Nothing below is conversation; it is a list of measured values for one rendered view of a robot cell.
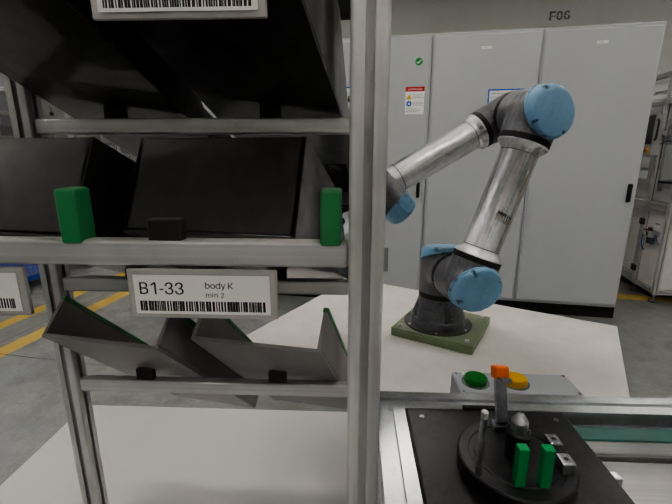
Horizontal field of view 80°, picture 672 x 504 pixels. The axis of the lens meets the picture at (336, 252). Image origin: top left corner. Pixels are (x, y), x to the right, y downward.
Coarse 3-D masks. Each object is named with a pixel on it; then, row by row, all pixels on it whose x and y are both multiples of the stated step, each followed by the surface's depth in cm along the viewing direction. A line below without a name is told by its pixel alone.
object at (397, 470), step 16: (384, 416) 63; (400, 416) 63; (384, 432) 59; (400, 432) 59; (384, 448) 56; (400, 448) 56; (384, 464) 53; (400, 464) 54; (384, 480) 50; (400, 480) 51; (416, 480) 50; (384, 496) 48; (400, 496) 49; (416, 496) 48
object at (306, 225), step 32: (160, 160) 29; (192, 160) 29; (224, 160) 28; (256, 160) 28; (288, 160) 27; (160, 192) 29; (192, 192) 28; (224, 192) 28; (256, 192) 27; (288, 192) 27; (128, 224) 29; (192, 224) 28; (224, 224) 27; (256, 224) 27; (288, 224) 26
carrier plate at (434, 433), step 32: (416, 416) 61; (448, 416) 61; (480, 416) 61; (512, 416) 61; (544, 416) 61; (416, 448) 55; (448, 448) 54; (576, 448) 55; (448, 480) 49; (608, 480) 49
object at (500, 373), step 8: (496, 368) 55; (504, 368) 55; (496, 376) 55; (504, 376) 55; (496, 384) 55; (504, 384) 55; (496, 392) 55; (504, 392) 55; (496, 400) 55; (504, 400) 55; (496, 408) 55; (504, 408) 55; (496, 416) 55; (504, 416) 55
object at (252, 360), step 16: (208, 320) 41; (224, 320) 45; (192, 336) 39; (208, 336) 41; (224, 336) 45; (240, 336) 49; (320, 336) 37; (336, 336) 43; (224, 352) 41; (240, 352) 40; (256, 352) 39; (272, 352) 38; (288, 352) 37; (304, 352) 37; (320, 352) 36; (336, 352) 43; (240, 368) 47; (256, 368) 45; (272, 368) 44; (288, 368) 43; (304, 368) 42; (320, 368) 41; (336, 368) 44; (288, 400) 61; (304, 400) 59; (320, 400) 57; (336, 400) 55
